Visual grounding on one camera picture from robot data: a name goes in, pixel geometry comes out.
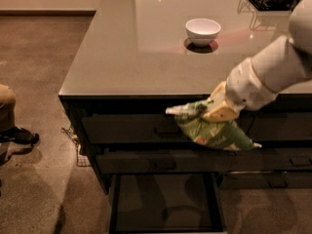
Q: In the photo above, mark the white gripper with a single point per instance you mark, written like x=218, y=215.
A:
x=248, y=86

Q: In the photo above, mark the green jalapeno chip bag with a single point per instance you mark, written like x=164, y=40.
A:
x=219, y=135

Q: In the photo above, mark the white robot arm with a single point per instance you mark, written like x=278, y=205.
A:
x=288, y=60

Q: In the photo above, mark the top right drawer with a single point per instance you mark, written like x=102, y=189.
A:
x=269, y=126

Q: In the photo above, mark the middle right drawer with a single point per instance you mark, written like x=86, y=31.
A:
x=273, y=159

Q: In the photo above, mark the bottom right drawer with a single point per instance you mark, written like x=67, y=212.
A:
x=265, y=180

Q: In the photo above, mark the top left drawer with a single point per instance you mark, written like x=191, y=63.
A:
x=132, y=128

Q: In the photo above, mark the dark drawer cabinet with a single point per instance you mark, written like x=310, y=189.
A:
x=136, y=58

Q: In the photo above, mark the middle left drawer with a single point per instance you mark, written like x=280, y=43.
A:
x=164, y=161

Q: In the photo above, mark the open bottom drawer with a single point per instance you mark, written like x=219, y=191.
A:
x=165, y=204

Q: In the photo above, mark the white ceramic bowl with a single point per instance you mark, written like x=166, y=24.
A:
x=202, y=32

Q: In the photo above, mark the black shoe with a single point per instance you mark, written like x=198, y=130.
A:
x=19, y=136

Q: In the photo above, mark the person's leg khaki trousers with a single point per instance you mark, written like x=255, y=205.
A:
x=7, y=108

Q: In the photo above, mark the wire rack on floor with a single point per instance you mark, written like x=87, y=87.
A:
x=81, y=158

